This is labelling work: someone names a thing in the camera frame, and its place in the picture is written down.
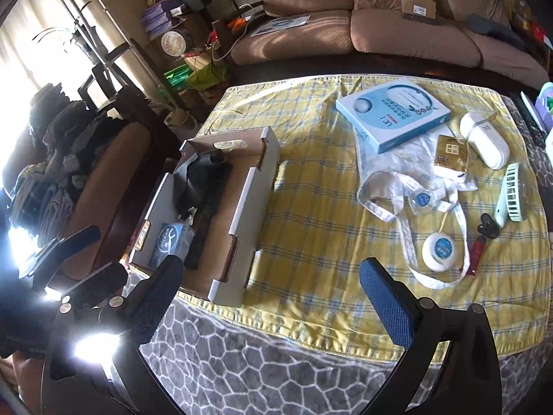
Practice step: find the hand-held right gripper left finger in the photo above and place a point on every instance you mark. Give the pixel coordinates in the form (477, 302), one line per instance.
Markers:
(157, 298)

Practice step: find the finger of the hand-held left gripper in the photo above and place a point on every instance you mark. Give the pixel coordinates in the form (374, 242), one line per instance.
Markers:
(65, 248)
(99, 283)

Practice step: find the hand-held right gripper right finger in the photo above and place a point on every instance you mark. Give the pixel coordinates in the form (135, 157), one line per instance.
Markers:
(386, 302)

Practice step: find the black hairbrush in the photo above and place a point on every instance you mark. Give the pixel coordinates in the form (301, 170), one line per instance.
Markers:
(207, 229)

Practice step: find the black cloth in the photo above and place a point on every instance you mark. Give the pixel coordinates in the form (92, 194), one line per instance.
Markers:
(190, 181)

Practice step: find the white cardboard box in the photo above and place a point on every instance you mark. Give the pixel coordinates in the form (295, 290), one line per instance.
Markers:
(255, 207)

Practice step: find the blue packet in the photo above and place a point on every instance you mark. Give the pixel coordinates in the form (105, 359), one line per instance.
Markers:
(168, 242)

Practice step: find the white round jar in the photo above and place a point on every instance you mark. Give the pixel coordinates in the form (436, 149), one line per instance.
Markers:
(440, 251)

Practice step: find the pile of clothes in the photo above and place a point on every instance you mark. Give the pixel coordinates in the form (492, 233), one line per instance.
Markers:
(56, 160)

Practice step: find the yellow plaid cloth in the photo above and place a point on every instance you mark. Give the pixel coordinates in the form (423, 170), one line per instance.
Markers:
(324, 224)

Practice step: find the red lipstick tube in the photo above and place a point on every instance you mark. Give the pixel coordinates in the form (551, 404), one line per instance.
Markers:
(477, 255)

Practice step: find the small clear round container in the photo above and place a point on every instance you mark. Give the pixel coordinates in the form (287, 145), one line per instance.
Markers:
(422, 201)

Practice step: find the brown armchair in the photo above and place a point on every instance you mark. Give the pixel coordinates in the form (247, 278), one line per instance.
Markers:
(125, 155)

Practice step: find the black hair clip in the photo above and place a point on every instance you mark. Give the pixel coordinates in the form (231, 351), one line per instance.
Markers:
(486, 227)

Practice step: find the white tote bag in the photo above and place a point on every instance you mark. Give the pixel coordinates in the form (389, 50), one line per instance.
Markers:
(397, 160)

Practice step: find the gold packet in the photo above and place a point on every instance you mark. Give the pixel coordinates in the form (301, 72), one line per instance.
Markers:
(451, 155)

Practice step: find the green handheld fan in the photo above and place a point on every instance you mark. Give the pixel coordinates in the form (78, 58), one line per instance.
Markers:
(516, 194)

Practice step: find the black chair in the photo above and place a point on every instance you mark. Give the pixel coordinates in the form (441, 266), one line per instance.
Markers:
(99, 73)

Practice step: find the blue and white flat box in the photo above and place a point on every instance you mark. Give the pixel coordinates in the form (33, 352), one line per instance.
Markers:
(389, 116)

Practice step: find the white lint remover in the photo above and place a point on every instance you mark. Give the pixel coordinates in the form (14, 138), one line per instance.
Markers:
(484, 142)

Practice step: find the metal clothes rack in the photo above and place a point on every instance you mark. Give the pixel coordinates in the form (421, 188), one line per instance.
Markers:
(117, 49)

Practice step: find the green bag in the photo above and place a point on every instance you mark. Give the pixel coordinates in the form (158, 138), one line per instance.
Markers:
(180, 77)

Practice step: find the black remote controls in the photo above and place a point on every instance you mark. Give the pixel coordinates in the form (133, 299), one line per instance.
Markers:
(529, 121)

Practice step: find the round white tin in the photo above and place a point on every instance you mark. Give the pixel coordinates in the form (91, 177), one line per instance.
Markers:
(177, 42)

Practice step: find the lavender container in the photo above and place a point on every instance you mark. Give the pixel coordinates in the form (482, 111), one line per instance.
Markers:
(543, 108)

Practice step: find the purple boxes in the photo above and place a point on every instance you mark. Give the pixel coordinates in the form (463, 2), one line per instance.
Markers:
(164, 17)

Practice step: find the brown sofa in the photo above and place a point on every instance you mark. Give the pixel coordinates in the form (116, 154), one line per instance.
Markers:
(389, 34)

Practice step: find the small brown cardboard box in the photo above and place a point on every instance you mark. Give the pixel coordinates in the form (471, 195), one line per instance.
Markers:
(418, 8)

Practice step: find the blue and white paper envelope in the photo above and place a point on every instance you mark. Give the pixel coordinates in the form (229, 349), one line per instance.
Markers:
(281, 26)

